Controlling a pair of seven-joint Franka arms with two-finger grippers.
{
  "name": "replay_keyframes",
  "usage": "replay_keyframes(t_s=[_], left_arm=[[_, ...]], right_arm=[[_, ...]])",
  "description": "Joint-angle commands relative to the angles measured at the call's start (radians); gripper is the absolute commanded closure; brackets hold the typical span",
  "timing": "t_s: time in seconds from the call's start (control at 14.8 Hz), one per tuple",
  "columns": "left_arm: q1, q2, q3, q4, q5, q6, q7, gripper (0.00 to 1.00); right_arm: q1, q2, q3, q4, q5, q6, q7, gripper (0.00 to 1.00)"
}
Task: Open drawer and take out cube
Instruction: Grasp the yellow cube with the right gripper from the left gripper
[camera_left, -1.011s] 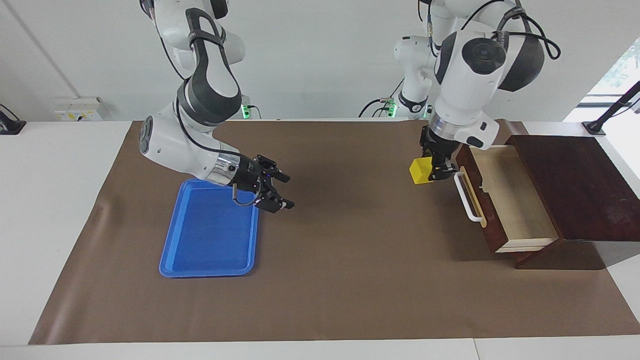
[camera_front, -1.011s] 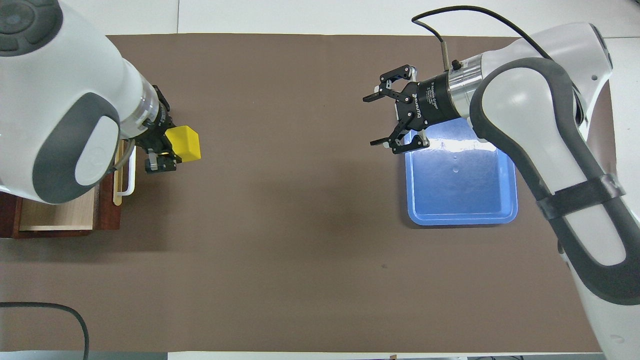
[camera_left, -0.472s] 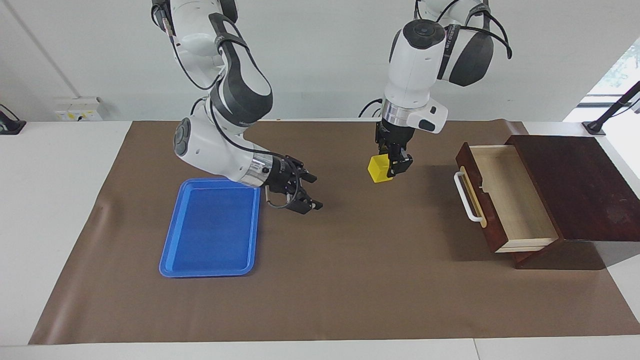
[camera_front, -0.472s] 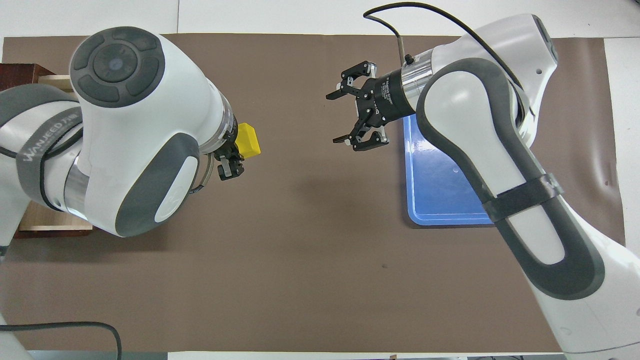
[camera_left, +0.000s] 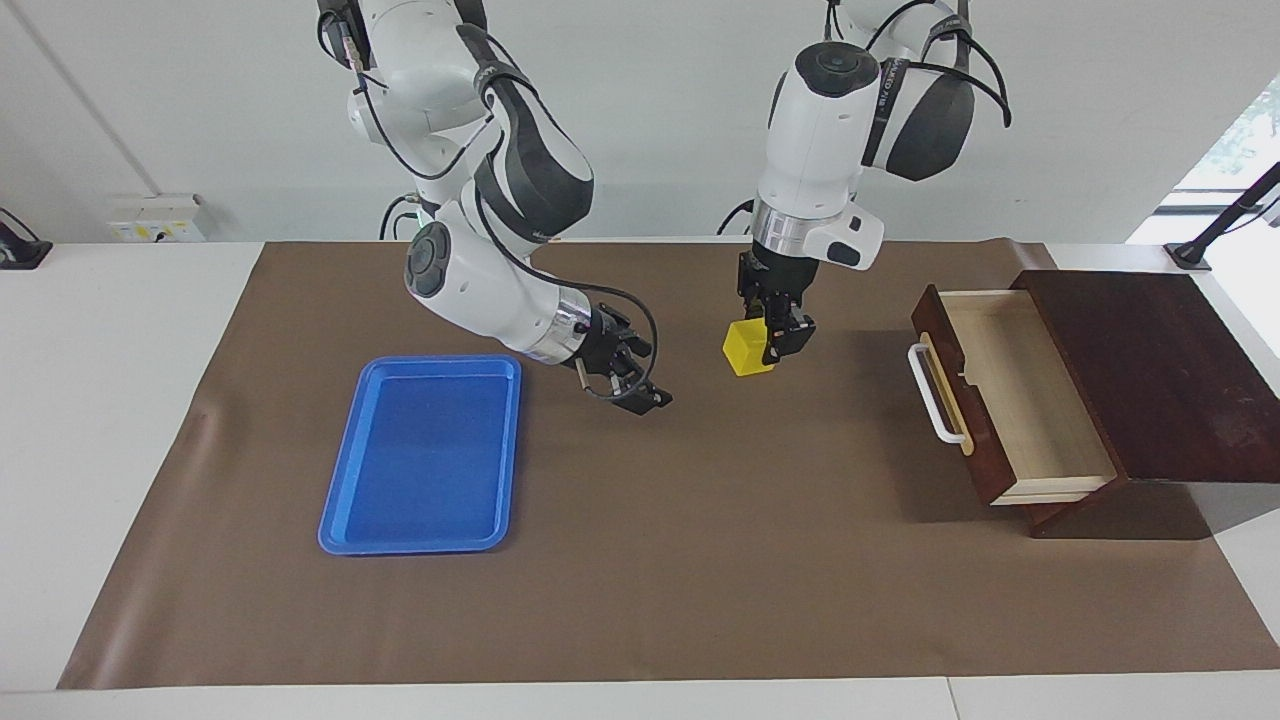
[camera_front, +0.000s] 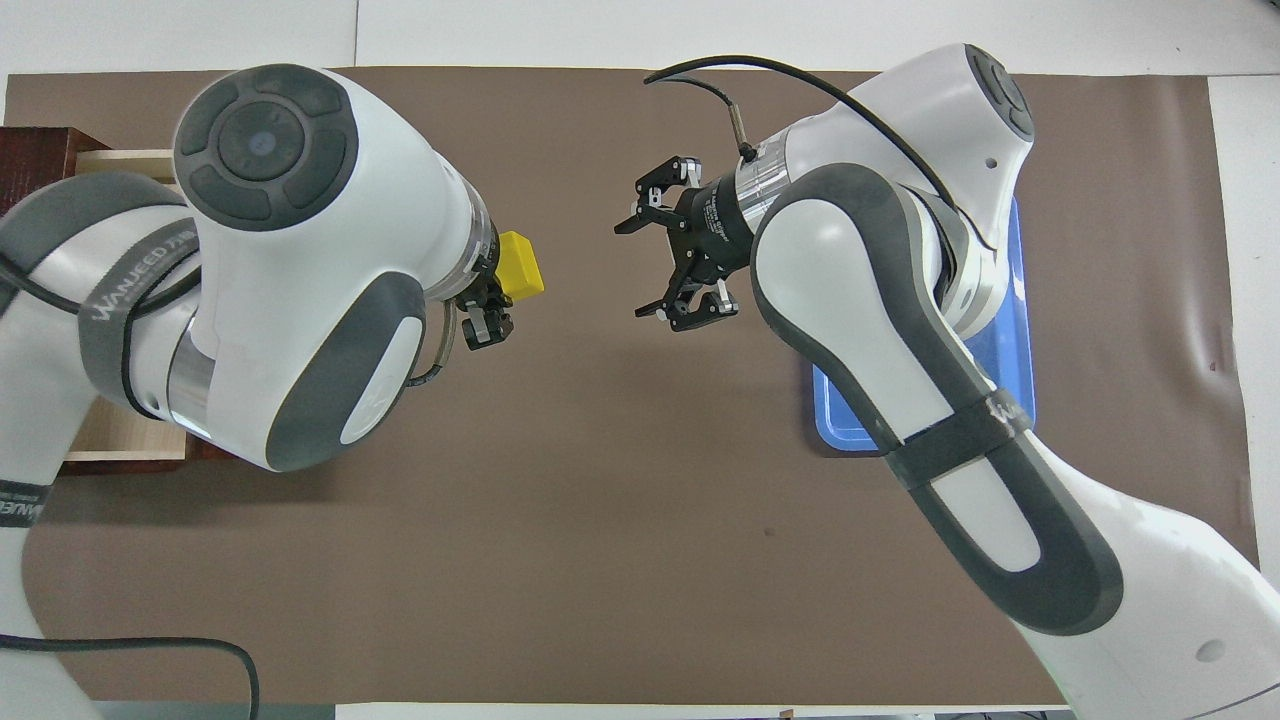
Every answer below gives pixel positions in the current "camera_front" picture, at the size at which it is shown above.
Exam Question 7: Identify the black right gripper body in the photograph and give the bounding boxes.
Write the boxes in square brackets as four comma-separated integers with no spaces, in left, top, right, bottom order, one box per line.
[668,175,763,286]

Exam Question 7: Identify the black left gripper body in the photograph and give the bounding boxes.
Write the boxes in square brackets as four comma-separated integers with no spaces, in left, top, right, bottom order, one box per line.
[462,255,509,306]

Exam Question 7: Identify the yellow cube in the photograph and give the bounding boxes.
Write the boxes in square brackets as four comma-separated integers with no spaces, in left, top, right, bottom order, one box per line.
[497,231,547,302]

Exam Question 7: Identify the wooden drawer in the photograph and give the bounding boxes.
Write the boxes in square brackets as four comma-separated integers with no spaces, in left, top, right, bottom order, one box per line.
[62,148,246,476]

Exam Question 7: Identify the brown paper table mat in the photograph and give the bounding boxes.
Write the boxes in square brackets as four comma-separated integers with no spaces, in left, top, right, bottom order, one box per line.
[5,66,1259,706]

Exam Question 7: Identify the blue plastic tray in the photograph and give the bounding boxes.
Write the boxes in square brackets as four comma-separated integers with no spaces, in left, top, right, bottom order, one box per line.
[800,195,1037,456]

